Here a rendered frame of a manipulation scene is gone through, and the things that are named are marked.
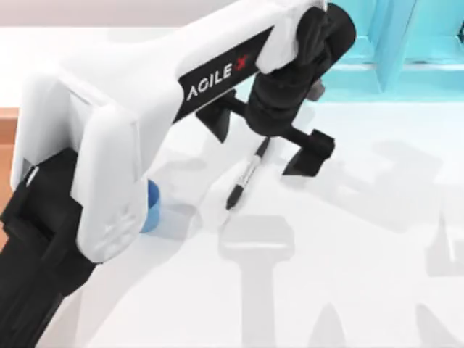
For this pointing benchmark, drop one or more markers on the black marker pen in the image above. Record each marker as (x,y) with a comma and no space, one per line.
(246,175)

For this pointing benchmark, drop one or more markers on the blue cup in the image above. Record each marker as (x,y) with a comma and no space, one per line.
(154,206)

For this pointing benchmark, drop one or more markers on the light blue rack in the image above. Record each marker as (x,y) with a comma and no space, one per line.
(398,47)

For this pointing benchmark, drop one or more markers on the wooden cupboard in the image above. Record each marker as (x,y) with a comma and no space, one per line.
(8,145)

